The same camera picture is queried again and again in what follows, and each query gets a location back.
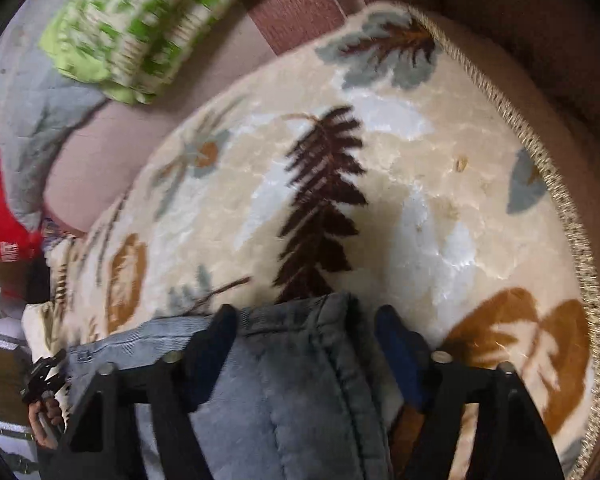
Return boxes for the grey denim pants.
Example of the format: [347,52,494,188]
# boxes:
[65,292,431,480]

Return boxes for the cream leaf print blanket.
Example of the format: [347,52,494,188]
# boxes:
[22,0,600,480]

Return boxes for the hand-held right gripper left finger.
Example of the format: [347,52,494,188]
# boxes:
[37,304,241,480]

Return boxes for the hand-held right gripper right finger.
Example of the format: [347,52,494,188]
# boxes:
[375,305,566,480]

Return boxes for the red bag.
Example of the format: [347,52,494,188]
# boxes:
[0,146,46,297]

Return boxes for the grey quilt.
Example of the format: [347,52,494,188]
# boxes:
[0,0,112,232]

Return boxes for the small colourful printed cloth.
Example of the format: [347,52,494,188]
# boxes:
[41,212,81,241]

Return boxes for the person's left hand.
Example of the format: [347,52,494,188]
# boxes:
[27,394,67,450]

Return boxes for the green patterned cloth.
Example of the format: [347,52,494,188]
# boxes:
[39,0,292,107]

